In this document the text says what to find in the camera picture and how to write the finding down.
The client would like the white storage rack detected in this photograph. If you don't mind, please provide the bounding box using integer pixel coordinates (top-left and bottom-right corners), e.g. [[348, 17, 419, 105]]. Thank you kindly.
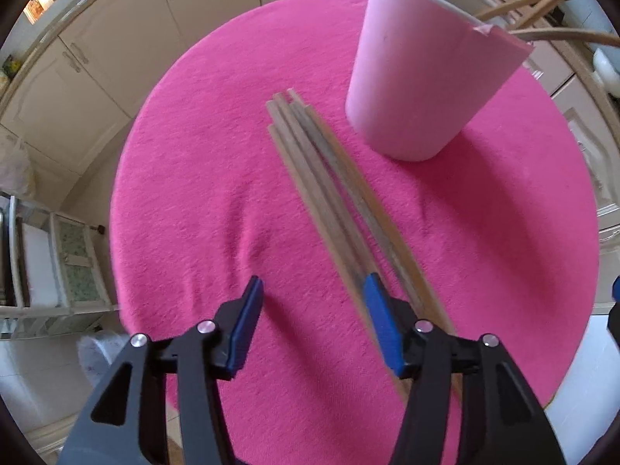
[[0, 189, 122, 340]]

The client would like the bundle of wooden chopsticks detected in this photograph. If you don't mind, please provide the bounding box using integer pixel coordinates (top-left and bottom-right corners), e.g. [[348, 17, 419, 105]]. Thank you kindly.
[[265, 0, 620, 400]]

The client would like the pink tablecloth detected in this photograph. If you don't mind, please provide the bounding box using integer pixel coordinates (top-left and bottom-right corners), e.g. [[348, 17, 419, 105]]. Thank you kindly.
[[109, 0, 601, 465]]

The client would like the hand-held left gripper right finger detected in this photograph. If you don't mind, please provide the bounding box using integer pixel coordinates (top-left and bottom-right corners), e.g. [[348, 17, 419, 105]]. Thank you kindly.
[[363, 272, 567, 465]]

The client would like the white cup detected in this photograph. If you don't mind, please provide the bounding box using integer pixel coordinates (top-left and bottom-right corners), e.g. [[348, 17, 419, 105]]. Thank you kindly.
[[345, 0, 534, 162]]

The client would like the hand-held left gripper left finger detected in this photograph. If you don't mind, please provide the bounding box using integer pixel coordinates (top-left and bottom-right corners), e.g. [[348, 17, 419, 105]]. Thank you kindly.
[[58, 275, 265, 465]]

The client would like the translucent plastic bag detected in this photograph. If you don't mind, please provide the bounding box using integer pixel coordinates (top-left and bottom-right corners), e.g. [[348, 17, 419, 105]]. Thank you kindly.
[[0, 133, 37, 199]]

